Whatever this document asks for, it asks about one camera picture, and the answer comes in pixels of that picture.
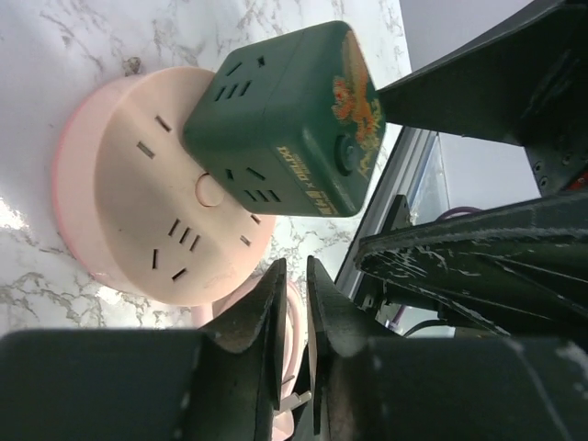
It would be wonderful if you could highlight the green cube plug adapter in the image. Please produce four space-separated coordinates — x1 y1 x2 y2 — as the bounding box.
183 20 386 218

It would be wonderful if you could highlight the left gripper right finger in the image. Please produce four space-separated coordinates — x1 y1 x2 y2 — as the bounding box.
307 257 587 440

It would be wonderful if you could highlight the aluminium rail bar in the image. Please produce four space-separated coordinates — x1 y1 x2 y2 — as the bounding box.
335 127 437 306

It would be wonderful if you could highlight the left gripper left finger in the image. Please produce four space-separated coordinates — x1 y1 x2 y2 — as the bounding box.
1 259 287 440

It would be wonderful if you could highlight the pink round disc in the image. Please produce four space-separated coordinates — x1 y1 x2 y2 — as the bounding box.
52 66 276 307

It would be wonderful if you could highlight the pink coiled cable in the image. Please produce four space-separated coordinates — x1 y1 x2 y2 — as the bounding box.
189 279 318 441

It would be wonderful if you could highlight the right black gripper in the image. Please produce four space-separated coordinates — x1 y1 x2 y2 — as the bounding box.
355 1 587 338

